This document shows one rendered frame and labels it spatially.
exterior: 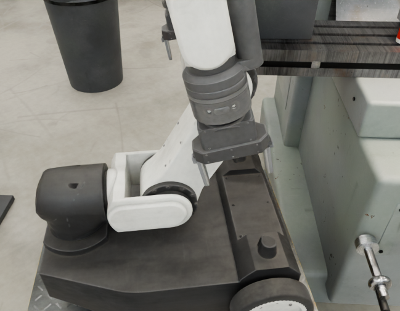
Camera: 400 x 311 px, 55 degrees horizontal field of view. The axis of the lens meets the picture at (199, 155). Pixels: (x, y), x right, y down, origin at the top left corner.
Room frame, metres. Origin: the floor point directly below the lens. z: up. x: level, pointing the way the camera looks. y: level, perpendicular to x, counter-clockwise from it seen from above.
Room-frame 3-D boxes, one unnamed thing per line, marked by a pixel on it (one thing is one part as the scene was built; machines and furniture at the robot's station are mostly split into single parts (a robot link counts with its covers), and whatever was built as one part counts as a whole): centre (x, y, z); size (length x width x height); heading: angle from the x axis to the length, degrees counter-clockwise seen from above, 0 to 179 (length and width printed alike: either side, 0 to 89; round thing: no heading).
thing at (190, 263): (0.72, 0.10, 0.59); 0.64 x 0.52 x 0.33; 97
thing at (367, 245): (0.59, -0.46, 0.50); 0.22 x 0.06 x 0.06; 177
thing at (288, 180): (1.36, -0.64, 0.10); 1.20 x 0.60 x 0.20; 177
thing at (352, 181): (1.08, -0.63, 0.42); 0.81 x 0.32 x 0.60; 177
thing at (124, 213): (0.71, 0.13, 0.68); 0.21 x 0.20 x 0.13; 97
